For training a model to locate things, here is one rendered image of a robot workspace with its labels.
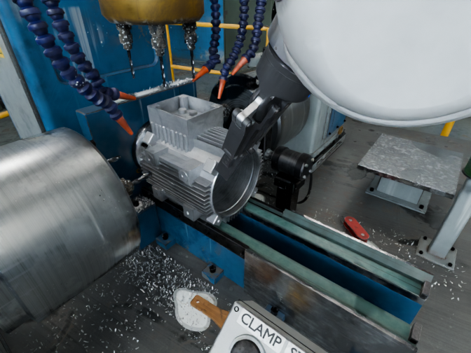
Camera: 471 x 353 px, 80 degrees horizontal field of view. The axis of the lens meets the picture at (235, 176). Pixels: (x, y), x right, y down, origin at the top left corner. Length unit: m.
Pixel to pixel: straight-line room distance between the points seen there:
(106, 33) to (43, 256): 0.52
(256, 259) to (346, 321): 0.17
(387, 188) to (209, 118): 0.63
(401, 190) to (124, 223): 0.80
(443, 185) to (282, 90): 0.65
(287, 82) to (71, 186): 0.30
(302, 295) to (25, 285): 0.40
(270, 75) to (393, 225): 0.66
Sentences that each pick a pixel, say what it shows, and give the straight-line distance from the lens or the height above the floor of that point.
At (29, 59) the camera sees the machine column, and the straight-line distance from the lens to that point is 0.70.
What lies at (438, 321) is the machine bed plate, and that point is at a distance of 0.74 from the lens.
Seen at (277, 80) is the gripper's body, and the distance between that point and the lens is 0.33.
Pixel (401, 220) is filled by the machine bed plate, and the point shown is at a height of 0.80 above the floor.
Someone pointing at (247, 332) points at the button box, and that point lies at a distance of 0.30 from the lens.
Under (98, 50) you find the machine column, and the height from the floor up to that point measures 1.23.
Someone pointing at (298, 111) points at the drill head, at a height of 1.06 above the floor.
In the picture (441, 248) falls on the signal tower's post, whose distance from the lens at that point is 0.84.
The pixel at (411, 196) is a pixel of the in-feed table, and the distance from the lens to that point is 0.99.
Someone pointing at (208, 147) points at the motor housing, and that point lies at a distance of 0.53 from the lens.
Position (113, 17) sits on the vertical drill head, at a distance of 0.55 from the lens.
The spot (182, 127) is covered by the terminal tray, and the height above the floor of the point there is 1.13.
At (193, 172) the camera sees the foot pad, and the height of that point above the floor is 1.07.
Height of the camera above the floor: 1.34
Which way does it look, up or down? 34 degrees down
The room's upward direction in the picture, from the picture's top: straight up
